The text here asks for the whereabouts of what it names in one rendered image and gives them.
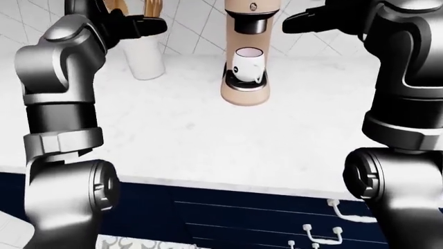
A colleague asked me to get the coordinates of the white coffee mug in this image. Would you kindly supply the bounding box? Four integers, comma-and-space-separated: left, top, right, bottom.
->
231, 46, 265, 84

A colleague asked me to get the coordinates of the navy blue cabinet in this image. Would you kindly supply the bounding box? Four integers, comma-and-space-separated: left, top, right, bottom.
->
0, 170, 390, 249

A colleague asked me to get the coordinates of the white utensil holder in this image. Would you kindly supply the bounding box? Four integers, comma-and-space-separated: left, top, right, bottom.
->
119, 34, 166, 81

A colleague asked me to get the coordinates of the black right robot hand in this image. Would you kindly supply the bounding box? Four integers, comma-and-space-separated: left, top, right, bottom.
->
282, 0, 378, 45

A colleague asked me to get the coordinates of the wooden utensil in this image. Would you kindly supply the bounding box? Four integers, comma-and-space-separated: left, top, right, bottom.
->
144, 0, 164, 19

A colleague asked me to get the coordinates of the beige coffee machine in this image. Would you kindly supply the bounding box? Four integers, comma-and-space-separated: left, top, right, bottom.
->
220, 0, 282, 107

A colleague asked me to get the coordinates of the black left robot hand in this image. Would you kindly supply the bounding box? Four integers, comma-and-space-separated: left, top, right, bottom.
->
64, 0, 168, 50

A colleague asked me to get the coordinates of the white drawer handle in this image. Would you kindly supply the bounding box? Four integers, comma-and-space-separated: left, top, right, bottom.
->
326, 198, 377, 224
287, 240, 320, 249
302, 224, 343, 245

